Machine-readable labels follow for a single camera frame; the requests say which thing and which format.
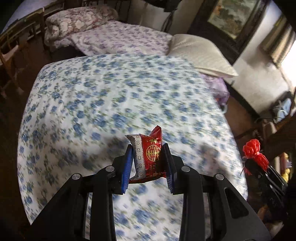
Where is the framed landscape painting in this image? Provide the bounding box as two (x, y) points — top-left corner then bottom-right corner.
(187, 0), (270, 65)

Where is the white quilted pillow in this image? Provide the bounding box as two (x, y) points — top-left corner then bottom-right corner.
(168, 34), (238, 78)

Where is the red mesh net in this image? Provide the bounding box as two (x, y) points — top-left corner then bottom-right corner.
(242, 139), (269, 171)

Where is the small red candy packet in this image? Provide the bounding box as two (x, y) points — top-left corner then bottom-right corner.
(126, 126), (166, 184)

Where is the purple floral bed sheet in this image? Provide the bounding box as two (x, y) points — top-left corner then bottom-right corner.
(68, 21), (173, 55)

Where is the striped window curtain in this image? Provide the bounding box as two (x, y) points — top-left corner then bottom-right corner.
(260, 14), (295, 68)

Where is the folded dark floral quilt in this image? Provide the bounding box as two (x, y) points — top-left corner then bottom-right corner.
(44, 4), (118, 47)

